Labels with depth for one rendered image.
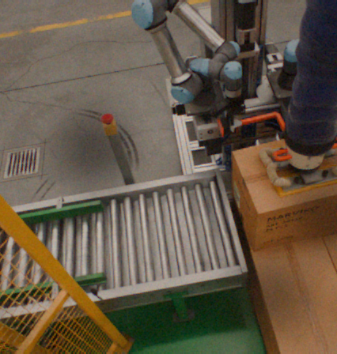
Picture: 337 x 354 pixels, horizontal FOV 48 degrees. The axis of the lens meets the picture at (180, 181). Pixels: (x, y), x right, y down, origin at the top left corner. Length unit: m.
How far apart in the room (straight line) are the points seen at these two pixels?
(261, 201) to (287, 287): 0.50
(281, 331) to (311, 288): 0.27
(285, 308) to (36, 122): 2.88
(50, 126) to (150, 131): 0.99
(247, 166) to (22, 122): 2.63
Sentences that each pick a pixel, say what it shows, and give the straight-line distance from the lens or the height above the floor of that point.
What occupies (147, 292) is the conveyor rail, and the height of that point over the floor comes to 0.58.
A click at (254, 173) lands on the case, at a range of 1.93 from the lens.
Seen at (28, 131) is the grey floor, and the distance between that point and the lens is 3.92.
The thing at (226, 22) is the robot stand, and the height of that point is 1.38.
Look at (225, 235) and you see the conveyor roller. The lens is 2.18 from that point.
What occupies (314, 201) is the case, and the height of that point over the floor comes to 0.94.
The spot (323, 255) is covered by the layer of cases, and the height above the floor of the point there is 0.54.
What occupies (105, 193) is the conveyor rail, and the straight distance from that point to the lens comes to 2.40.
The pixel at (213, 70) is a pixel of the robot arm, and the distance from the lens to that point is 1.76.
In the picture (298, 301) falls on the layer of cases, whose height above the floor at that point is 0.54.
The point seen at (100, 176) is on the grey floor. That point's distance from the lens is 3.27.
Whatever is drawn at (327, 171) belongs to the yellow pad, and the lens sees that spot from 1.94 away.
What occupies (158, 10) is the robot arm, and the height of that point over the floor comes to 1.60.
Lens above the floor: 2.48
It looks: 53 degrees down
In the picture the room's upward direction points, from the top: 10 degrees counter-clockwise
